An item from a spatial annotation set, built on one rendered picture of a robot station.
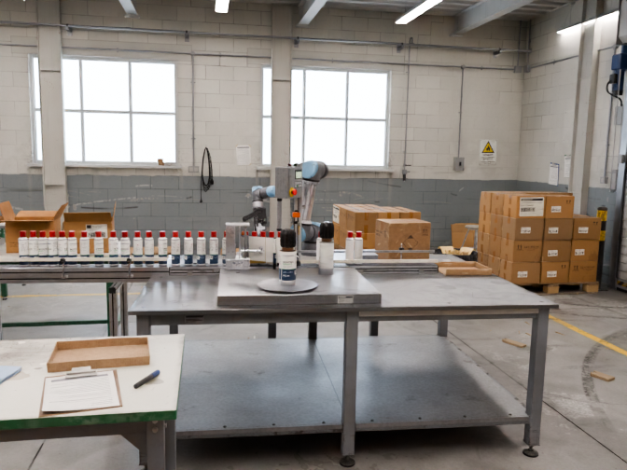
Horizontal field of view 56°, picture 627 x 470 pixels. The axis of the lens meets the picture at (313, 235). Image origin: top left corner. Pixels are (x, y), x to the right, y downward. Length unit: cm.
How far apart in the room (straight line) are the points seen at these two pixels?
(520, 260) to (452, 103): 355
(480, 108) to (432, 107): 80
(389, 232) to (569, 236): 374
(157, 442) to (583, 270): 620
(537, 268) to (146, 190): 544
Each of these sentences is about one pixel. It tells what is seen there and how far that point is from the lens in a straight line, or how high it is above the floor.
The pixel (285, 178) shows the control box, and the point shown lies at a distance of 357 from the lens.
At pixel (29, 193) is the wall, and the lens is 928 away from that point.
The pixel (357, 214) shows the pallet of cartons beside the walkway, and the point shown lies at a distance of 693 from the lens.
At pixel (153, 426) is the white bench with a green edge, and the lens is 193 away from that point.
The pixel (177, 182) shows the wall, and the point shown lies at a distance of 895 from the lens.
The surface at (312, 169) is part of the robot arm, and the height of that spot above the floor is 146.
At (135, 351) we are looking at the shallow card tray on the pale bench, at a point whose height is 80.
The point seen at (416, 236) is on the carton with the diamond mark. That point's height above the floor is 103.
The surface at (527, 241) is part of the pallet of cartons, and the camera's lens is 704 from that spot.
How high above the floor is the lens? 155
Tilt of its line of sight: 8 degrees down
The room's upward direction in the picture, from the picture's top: 1 degrees clockwise
